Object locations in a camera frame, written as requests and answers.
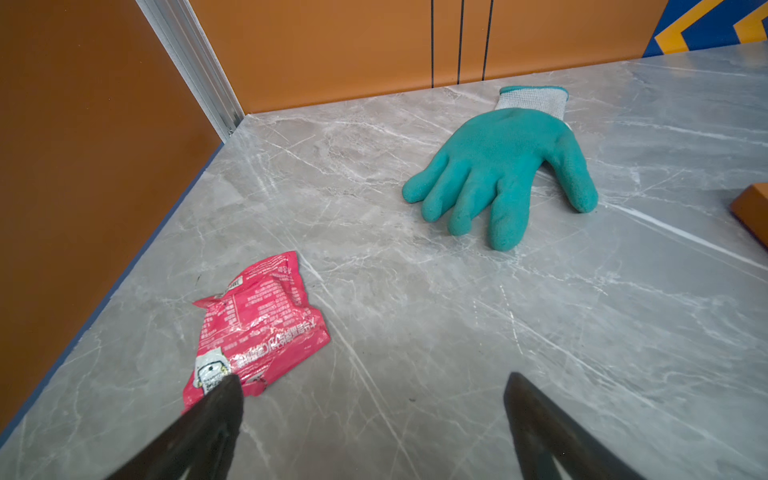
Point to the aluminium corner post left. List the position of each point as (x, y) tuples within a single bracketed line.
[(181, 34)]

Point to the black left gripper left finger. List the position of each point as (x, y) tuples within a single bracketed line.
[(199, 445)]

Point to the orange wooden rack base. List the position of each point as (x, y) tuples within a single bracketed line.
[(750, 208)]

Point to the teal rubber glove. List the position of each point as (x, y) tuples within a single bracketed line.
[(490, 162)]

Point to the pink snack packet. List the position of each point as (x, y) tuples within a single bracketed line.
[(260, 328)]

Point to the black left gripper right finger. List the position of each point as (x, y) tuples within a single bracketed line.
[(547, 440)]

